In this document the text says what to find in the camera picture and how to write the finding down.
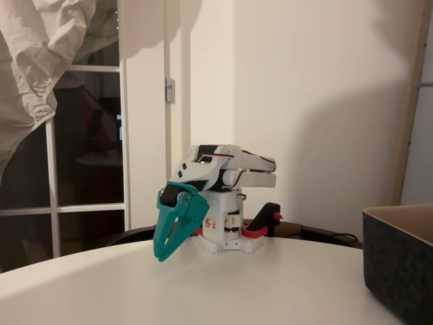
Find dark wooden chair backrest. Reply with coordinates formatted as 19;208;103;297
108;225;160;248
242;219;365;251

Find yellow note marked F5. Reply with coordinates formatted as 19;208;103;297
202;213;221;238

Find black cable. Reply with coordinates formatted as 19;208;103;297
299;228;360;242

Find beige crumpled curtain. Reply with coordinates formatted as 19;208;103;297
0;0;120;190

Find wooden framed grey panel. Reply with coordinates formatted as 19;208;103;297
392;0;433;207

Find white glazed door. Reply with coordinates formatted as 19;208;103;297
0;0;170;274

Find dark grey felt bin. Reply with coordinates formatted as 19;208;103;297
361;204;433;324

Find metal door hinge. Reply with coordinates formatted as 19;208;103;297
164;77;176;104

